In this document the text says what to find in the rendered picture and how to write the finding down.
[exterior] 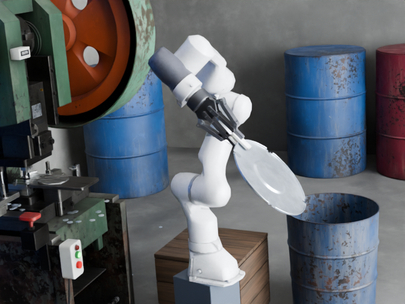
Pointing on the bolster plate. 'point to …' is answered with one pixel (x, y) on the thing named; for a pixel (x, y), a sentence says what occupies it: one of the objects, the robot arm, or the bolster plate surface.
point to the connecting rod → (25, 32)
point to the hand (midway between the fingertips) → (239, 142)
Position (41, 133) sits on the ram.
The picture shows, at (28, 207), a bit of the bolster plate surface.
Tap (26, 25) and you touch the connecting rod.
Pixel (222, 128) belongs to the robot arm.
